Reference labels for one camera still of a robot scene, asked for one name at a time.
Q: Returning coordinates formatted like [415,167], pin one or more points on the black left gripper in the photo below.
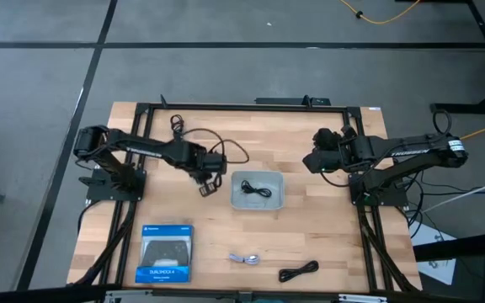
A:
[214,163]

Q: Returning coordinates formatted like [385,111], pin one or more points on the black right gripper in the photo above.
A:
[322,161]

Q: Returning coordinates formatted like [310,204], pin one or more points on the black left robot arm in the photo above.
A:
[141,147]

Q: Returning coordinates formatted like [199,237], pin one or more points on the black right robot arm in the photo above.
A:
[411,153]

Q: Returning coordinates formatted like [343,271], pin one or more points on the grey plastic tray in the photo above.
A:
[238,202]

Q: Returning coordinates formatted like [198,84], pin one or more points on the small white label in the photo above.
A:
[374,108]

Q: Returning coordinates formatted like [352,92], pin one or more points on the blue DualShock controller box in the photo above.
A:
[162,273]

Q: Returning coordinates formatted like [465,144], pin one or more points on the white printed paper sheet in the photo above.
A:
[434,261]

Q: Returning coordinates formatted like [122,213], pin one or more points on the black flat bar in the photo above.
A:
[457,247]

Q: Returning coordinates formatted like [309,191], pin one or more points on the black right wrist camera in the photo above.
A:
[326,138]

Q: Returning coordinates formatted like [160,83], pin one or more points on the black bracket on frame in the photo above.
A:
[284,101]

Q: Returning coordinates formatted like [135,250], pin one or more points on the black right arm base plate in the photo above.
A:
[390,198]

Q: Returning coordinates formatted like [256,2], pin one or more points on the black aluminium table frame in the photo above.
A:
[246,107]

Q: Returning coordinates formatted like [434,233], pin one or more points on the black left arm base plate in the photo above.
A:
[99,189]

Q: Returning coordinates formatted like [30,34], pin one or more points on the silver bracket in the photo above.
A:
[362,299]

